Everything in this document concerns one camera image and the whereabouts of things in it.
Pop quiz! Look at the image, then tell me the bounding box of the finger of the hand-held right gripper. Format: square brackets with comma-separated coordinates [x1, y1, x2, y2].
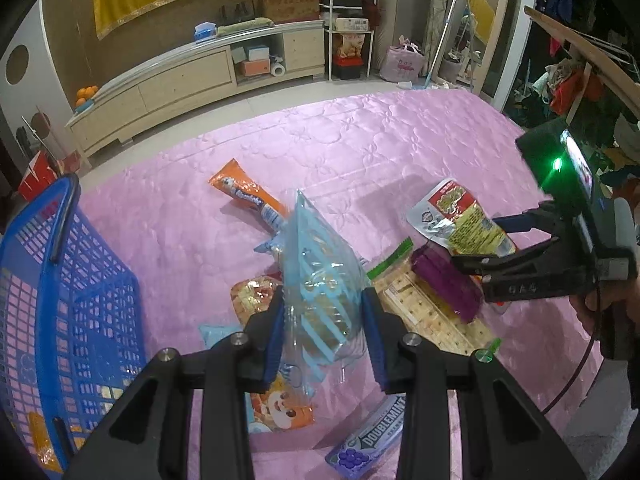
[492, 202, 571, 236]
[450, 237, 567, 276]

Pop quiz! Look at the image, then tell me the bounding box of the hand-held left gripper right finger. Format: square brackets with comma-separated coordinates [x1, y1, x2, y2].
[361, 286, 588, 480]

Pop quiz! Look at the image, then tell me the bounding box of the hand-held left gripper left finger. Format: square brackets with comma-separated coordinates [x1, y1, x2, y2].
[62, 285, 286, 480]

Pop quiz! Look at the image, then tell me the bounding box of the light-blue yellow snack packet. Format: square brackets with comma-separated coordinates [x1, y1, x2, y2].
[199, 275, 283, 348]

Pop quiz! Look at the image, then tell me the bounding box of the clear cracker packet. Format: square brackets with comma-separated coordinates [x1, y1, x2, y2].
[366, 240, 501, 356]

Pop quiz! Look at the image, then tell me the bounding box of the red yellow snack packet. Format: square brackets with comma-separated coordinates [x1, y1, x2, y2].
[405, 178, 518, 257]

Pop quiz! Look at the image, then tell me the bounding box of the clear bag with light-blue stripes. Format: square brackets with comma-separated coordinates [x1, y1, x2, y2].
[277, 189, 368, 396]

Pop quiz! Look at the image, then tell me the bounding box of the blue plastic basket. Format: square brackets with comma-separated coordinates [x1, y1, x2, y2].
[0, 174, 148, 476]

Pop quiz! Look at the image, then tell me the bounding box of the person's right hand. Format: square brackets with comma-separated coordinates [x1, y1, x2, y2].
[570, 290, 606, 343]

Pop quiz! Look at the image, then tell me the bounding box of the purple snack packet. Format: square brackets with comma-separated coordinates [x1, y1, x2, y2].
[411, 245, 485, 323]

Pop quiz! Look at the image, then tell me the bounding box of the orange cartoon snack packet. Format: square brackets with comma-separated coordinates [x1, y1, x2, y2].
[245, 380, 317, 433]

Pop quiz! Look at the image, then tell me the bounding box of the pile of clothes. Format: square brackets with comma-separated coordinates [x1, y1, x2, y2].
[520, 57, 640, 201]

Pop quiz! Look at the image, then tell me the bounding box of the purple chewing gum packet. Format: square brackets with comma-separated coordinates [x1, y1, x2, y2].
[325, 395, 406, 476]

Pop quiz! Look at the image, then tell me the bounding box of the wooden board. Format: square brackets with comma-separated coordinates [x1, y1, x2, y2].
[524, 5, 640, 126]

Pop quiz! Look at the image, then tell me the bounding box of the orange tube snack packet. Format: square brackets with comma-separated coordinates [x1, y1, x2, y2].
[207, 158, 291, 233]

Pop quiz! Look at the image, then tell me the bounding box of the mop with light pole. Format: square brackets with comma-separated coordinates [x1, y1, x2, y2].
[397, 0, 463, 92]

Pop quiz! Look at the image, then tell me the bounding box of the pink bag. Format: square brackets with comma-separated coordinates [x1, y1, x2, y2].
[379, 35, 428, 83]

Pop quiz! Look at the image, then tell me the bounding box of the patterned curtain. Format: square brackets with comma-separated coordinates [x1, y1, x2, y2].
[425, 0, 476, 68]

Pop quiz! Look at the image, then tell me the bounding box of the pink quilted bedspread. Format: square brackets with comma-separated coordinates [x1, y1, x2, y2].
[75, 89, 626, 480]

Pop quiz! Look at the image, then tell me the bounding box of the red and black box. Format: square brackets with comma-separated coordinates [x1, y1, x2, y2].
[332, 55, 363, 81]

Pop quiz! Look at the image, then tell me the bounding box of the printed gift box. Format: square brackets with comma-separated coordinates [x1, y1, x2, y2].
[336, 32, 366, 58]

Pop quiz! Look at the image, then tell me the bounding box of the small orange packet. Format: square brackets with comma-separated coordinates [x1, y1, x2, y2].
[27, 410, 56, 466]

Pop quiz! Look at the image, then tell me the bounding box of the white metal shelf rack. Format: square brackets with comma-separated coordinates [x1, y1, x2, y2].
[322, 0, 377, 82]

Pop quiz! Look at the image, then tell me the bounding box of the beige TV cabinet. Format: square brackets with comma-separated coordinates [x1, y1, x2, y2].
[65, 20, 327, 158]

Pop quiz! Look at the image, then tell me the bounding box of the red paper bag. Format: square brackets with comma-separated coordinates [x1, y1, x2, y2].
[17, 152, 58, 201]

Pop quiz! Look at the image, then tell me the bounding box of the green cushion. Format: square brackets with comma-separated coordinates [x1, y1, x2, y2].
[216, 17, 275, 37]

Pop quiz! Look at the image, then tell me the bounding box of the brown cardboard box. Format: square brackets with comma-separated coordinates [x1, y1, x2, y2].
[257, 0, 321, 23]

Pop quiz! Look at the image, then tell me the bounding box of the small black stand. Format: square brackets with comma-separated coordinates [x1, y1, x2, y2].
[220, 2, 256, 20]

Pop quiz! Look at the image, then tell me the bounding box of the black cable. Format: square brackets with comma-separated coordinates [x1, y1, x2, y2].
[542, 305, 603, 416]

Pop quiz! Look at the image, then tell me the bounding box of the standing mirror with white frame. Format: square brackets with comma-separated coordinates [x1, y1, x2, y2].
[462, 0, 543, 111]

